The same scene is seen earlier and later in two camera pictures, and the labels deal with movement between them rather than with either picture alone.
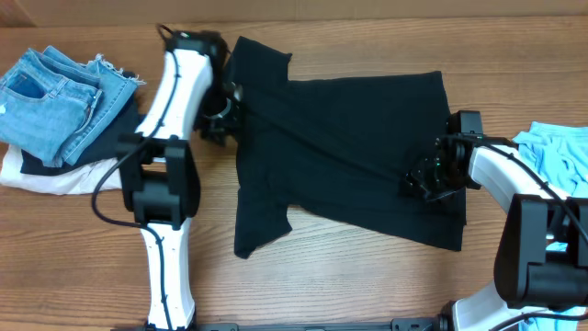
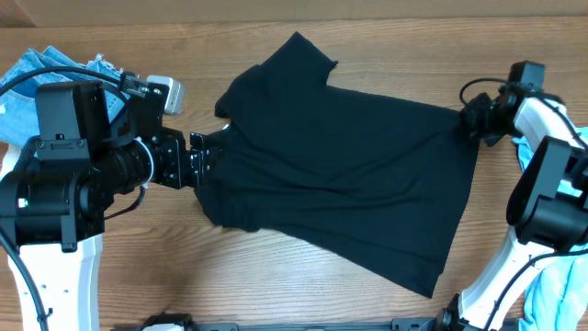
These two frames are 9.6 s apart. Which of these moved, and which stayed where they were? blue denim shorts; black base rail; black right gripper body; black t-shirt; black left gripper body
Moved: black t-shirt; black right gripper body; black left gripper body
Stayed: blue denim shorts; black base rail
